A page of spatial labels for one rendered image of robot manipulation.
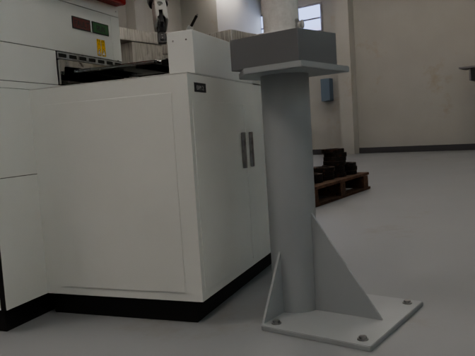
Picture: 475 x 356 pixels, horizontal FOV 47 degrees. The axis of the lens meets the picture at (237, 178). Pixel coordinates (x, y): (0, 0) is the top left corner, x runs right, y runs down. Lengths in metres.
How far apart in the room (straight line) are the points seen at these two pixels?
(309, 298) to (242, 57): 0.82
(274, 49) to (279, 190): 0.45
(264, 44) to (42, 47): 0.86
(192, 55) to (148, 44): 7.00
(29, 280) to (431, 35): 10.42
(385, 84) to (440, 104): 1.21
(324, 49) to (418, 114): 9.92
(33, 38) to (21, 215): 0.64
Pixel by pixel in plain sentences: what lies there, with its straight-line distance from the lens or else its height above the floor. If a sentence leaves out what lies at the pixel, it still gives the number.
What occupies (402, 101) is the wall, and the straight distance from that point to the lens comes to 11.83.
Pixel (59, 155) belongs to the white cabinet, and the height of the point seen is 0.58.
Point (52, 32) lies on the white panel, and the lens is 2.25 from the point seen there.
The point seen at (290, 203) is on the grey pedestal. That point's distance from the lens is 1.79.
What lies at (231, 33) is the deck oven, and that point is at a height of 1.69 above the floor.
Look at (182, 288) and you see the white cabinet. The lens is 1.84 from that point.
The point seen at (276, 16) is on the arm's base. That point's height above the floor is 0.98.
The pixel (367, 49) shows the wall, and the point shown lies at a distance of 12.19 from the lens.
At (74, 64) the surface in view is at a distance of 2.30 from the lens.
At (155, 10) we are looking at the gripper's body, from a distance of 2.21.
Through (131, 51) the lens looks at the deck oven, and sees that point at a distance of 8.55.
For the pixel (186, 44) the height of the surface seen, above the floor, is 0.92.
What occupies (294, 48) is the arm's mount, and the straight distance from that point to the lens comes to 1.70.
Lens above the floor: 0.62
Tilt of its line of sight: 5 degrees down
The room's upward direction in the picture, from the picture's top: 4 degrees counter-clockwise
